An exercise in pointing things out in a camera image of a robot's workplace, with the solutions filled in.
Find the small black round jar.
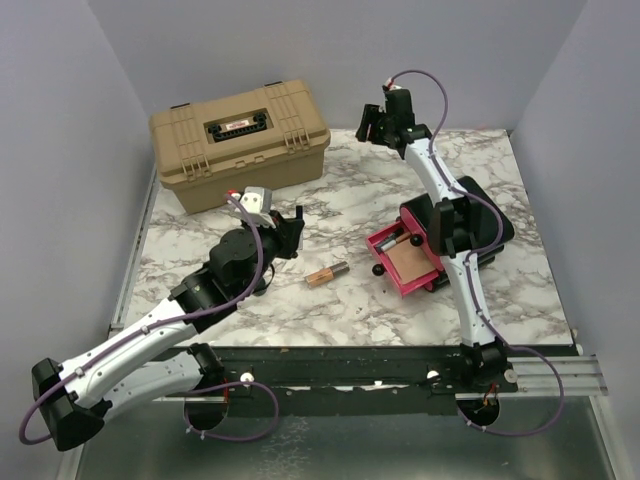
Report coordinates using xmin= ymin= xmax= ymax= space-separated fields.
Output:
xmin=252 ymin=282 xmax=269 ymax=296

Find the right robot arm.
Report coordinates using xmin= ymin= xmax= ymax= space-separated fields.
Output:
xmin=356 ymin=86 xmax=506 ymax=391

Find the pink drawer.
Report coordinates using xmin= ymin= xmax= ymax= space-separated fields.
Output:
xmin=400 ymin=206 xmax=444 ymax=271
xmin=365 ymin=220 xmax=444 ymax=297

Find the beige concealer tube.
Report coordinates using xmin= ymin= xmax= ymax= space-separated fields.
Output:
xmin=305 ymin=261 xmax=350 ymax=288

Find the square copper compact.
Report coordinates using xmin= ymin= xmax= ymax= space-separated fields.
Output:
xmin=387 ymin=241 xmax=436 ymax=285

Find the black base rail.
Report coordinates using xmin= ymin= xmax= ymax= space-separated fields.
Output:
xmin=184 ymin=346 xmax=517 ymax=419

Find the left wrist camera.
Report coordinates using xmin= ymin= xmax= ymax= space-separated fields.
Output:
xmin=240 ymin=186 xmax=275 ymax=228

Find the tan plastic toolbox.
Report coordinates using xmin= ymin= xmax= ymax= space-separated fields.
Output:
xmin=149 ymin=79 xmax=331 ymax=214

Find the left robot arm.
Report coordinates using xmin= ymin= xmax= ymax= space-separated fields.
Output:
xmin=19 ymin=199 xmax=305 ymax=452

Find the aluminium extrusion frame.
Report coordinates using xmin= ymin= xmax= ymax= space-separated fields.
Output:
xmin=54 ymin=169 xmax=609 ymax=480

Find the slim concealer tube white cap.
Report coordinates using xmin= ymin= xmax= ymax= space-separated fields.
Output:
xmin=391 ymin=232 xmax=412 ymax=245

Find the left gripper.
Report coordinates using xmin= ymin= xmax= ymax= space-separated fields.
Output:
xmin=239 ymin=210 xmax=304 ymax=299

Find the black mascara stick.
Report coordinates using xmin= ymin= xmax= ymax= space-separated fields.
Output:
xmin=376 ymin=236 xmax=398 ymax=253

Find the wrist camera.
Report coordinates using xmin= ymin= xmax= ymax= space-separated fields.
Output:
xmin=240 ymin=186 xmax=275 ymax=228
xmin=382 ymin=79 xmax=409 ymax=98

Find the pink top drawer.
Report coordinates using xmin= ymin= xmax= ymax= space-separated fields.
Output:
xmin=400 ymin=206 xmax=444 ymax=271

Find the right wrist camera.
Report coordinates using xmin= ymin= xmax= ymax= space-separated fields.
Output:
xmin=382 ymin=79 xmax=409 ymax=98

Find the black makeup drawer organizer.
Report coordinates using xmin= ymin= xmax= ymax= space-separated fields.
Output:
xmin=400 ymin=176 xmax=515 ymax=292

